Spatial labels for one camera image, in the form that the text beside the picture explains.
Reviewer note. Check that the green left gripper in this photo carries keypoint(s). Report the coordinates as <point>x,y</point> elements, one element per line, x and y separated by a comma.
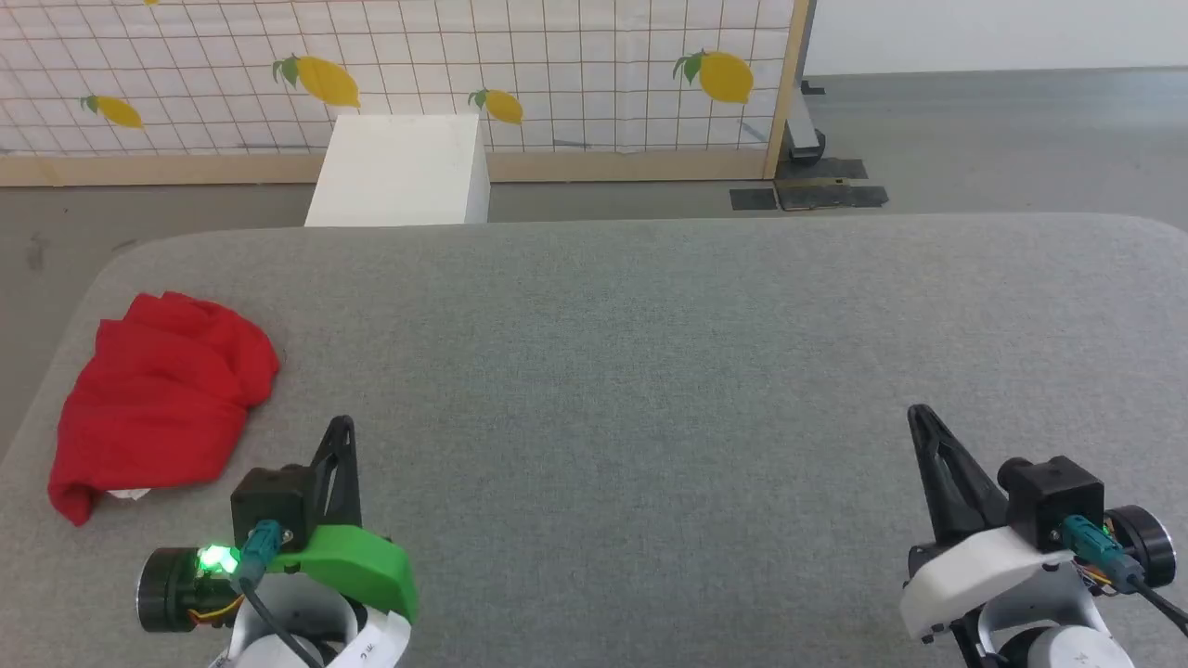
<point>371,566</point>

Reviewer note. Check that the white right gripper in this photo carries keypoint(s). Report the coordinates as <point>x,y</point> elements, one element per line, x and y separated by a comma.
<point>974,571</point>

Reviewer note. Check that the red white basketball jersey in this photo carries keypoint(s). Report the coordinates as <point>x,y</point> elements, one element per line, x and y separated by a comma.
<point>158,399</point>

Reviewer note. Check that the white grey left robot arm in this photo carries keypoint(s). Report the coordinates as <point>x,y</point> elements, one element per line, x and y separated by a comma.
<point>320,603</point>

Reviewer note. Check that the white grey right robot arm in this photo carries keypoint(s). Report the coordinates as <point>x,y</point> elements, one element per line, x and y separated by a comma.
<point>1067,640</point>

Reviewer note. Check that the white label tag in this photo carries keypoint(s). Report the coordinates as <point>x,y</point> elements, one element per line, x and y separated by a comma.
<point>376,640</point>

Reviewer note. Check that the white box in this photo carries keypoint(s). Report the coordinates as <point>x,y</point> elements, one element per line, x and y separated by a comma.
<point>399,167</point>

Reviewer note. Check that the large black floor patch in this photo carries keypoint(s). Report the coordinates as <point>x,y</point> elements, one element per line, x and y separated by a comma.
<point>831,186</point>

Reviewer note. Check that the small black floor patch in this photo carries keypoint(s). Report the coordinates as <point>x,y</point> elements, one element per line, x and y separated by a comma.
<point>754,199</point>

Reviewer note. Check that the grey metal partition foot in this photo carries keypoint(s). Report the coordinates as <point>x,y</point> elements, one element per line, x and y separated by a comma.
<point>804,130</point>

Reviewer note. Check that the lemon print partition screen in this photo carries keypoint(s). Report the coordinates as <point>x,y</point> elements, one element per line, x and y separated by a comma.
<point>557,56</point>

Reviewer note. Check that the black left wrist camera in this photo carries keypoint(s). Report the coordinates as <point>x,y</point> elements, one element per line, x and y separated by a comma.
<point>274,501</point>

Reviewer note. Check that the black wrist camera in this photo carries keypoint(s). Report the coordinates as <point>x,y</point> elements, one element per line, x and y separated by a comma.
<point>1053,492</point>
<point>274,501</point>

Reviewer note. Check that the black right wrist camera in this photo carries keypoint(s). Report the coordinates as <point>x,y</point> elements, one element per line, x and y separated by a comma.
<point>1053,492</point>

